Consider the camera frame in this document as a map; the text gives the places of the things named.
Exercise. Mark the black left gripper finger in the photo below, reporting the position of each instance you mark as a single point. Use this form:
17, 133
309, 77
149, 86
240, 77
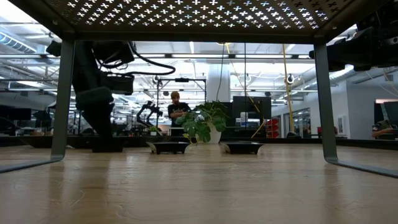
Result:
102, 124

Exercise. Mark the person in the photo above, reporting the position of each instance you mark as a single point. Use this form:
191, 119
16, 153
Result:
381, 126
177, 110

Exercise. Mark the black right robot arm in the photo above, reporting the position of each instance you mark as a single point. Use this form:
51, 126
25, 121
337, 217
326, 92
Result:
388, 53

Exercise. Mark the black computer monitor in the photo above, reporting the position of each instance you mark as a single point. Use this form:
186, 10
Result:
18, 114

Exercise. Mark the black idle robot arm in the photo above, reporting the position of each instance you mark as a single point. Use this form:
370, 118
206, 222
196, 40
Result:
151, 107

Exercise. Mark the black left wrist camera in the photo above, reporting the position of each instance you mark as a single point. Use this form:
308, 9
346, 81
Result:
118, 84

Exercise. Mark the small plant in white pot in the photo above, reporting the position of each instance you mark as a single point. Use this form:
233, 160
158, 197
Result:
153, 132

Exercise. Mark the black camera rig frame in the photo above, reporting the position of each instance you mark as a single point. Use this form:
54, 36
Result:
182, 80

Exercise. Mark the long ceiling light bar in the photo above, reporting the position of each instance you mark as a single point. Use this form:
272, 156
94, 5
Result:
202, 56

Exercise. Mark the black office chair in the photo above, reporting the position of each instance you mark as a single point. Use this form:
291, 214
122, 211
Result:
43, 117

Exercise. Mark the grey perforated metal shelf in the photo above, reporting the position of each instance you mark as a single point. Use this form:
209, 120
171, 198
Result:
199, 35

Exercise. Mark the red storage bins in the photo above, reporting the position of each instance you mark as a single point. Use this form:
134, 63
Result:
273, 127

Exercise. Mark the green plant in white pot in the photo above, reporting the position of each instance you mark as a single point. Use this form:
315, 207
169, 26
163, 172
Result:
196, 127

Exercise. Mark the black flat monitor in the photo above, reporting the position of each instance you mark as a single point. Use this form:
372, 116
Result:
258, 107

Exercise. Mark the black aluminium table frame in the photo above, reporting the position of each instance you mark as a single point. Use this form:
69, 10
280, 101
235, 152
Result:
367, 142

